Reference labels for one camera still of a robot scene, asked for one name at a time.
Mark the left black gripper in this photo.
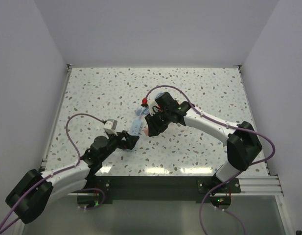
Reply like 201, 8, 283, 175
99, 129, 139, 162

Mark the aluminium frame rail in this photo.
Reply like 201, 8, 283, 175
238, 176, 283, 196

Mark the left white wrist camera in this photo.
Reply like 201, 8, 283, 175
103, 119, 117, 136

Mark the small pink plug adapter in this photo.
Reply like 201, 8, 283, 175
143, 128, 149, 136

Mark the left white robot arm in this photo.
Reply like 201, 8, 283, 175
5, 131, 139, 224

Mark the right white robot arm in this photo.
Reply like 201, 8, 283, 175
141, 92, 262, 192

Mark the light blue power strip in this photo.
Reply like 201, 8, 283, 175
130, 119, 141, 136

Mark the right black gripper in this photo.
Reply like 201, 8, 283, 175
145, 109, 172, 137

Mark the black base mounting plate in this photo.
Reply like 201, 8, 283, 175
76, 175, 241, 205

